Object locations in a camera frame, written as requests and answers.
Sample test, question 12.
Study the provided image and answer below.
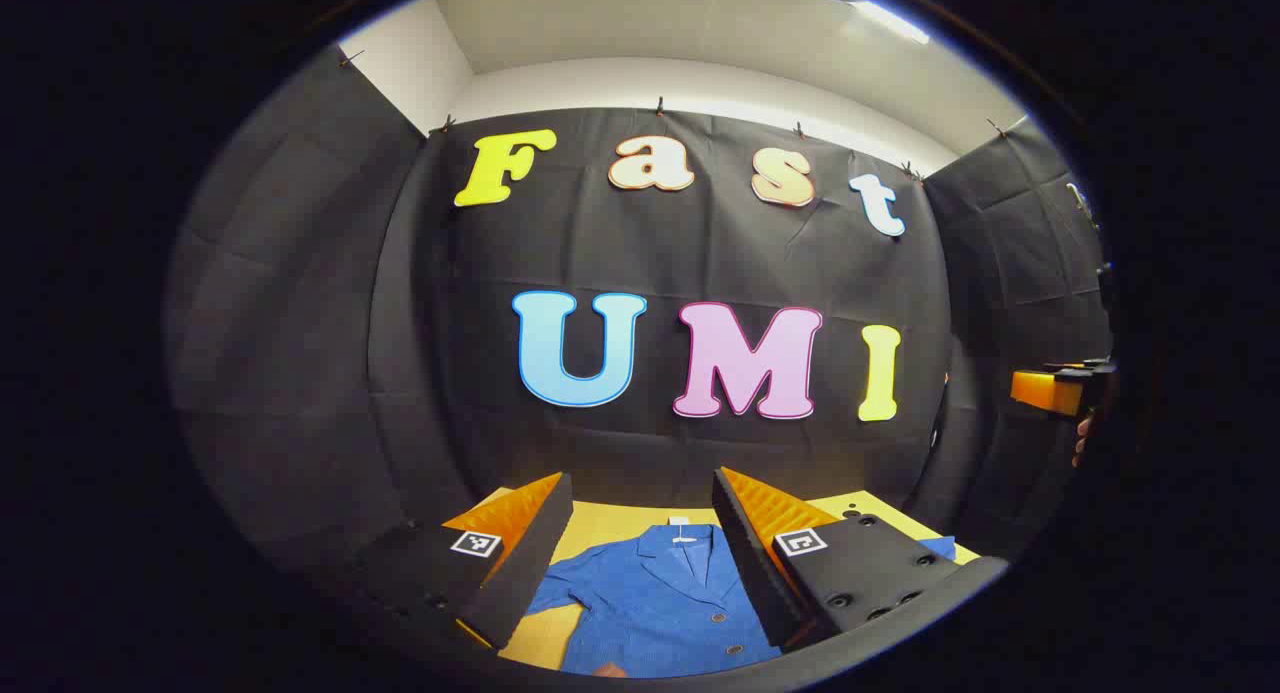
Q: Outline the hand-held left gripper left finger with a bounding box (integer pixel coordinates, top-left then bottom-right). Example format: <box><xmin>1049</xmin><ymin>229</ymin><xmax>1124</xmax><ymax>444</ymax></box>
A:
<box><xmin>340</xmin><ymin>471</ymin><xmax>575</xmax><ymax>652</ymax></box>

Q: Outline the blue corduroy jacket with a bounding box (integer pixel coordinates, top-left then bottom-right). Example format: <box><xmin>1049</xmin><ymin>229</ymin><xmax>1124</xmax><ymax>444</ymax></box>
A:
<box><xmin>525</xmin><ymin>523</ymin><xmax>958</xmax><ymax>679</ymax></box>

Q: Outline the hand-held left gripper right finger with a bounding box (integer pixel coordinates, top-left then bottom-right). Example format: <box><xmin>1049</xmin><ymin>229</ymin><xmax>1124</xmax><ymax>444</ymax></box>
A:
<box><xmin>710</xmin><ymin>465</ymin><xmax>1011</xmax><ymax>654</ymax></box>

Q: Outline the row of cloth clips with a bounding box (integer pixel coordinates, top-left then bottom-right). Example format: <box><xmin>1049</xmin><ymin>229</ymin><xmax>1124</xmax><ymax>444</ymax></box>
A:
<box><xmin>338</xmin><ymin>49</ymin><xmax>1011</xmax><ymax>182</ymax></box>

